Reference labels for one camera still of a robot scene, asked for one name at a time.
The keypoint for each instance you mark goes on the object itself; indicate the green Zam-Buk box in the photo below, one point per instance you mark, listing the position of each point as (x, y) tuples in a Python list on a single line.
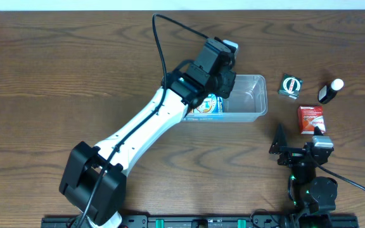
[(290, 86)]

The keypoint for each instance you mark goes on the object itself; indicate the blue fever medicine box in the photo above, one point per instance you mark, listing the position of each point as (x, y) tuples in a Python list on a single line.
[(211, 104)]

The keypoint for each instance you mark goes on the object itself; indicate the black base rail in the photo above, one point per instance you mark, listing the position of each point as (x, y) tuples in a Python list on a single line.
[(260, 220)]

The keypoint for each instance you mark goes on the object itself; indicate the red Panadol box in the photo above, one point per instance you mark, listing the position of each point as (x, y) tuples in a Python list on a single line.
[(310, 117)]

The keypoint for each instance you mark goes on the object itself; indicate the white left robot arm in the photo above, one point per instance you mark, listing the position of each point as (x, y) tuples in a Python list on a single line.
[(202, 90)]

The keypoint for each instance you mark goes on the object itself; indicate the clear plastic container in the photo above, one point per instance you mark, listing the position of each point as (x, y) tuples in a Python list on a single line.
[(247, 102)]

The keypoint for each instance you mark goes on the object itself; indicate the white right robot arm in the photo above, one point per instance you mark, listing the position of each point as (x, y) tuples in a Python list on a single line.
[(314, 197)]

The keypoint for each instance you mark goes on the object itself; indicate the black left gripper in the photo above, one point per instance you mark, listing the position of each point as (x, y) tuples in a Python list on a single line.
[(227, 83)]

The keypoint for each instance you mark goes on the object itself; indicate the dark syrup bottle white cap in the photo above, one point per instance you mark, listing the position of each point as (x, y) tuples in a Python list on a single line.
[(329, 91)]

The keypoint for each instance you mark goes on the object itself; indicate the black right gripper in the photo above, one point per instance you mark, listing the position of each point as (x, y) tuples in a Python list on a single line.
[(292, 155)]

